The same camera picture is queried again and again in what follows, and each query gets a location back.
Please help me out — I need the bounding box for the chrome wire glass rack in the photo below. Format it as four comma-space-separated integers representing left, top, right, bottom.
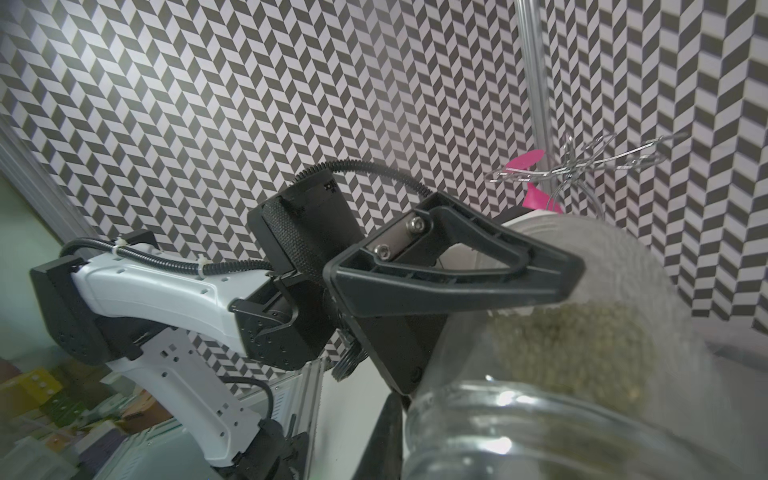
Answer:
485, 132, 690, 220

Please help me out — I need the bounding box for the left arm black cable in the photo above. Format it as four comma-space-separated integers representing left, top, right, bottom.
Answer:
59, 158, 433, 280

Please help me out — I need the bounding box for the pink wine glass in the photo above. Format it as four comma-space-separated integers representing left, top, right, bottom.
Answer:
503, 149, 563, 214

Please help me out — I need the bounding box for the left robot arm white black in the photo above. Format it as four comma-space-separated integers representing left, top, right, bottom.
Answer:
30, 160, 585, 479

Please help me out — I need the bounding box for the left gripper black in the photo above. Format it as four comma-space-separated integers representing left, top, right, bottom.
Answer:
323, 192, 585, 396

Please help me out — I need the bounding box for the glass jar with beans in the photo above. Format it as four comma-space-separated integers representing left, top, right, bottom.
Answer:
402, 213, 767, 479

